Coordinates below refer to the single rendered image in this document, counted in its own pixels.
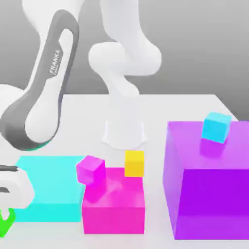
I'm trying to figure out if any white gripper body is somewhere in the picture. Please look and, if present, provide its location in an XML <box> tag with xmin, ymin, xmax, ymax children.
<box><xmin>0</xmin><ymin>168</ymin><xmax>36</xmax><ymax>210</ymax></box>

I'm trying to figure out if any small green cube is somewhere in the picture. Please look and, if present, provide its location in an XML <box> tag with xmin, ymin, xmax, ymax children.
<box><xmin>0</xmin><ymin>207</ymin><xmax>17</xmax><ymax>238</ymax></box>

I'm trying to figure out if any small magenta cube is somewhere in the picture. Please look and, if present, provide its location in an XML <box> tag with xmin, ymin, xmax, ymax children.
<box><xmin>75</xmin><ymin>155</ymin><xmax>107</xmax><ymax>186</ymax></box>

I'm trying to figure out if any small yellow cube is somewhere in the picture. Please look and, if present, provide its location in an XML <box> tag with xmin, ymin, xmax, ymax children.
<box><xmin>124</xmin><ymin>149</ymin><xmax>145</xmax><ymax>178</ymax></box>

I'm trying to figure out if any small light blue cube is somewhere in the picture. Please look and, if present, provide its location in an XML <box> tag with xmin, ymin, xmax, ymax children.
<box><xmin>200</xmin><ymin>111</ymin><xmax>233</xmax><ymax>144</ymax></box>

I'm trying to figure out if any large cyan box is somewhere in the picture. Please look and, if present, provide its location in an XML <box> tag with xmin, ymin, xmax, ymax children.
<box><xmin>14</xmin><ymin>155</ymin><xmax>87</xmax><ymax>223</ymax></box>

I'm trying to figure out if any large pink box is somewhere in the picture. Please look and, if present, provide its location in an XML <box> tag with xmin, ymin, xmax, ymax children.
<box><xmin>81</xmin><ymin>166</ymin><xmax>146</xmax><ymax>235</ymax></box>

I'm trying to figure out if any large purple box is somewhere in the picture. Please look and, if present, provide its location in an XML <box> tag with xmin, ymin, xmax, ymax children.
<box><xmin>162</xmin><ymin>120</ymin><xmax>249</xmax><ymax>241</ymax></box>

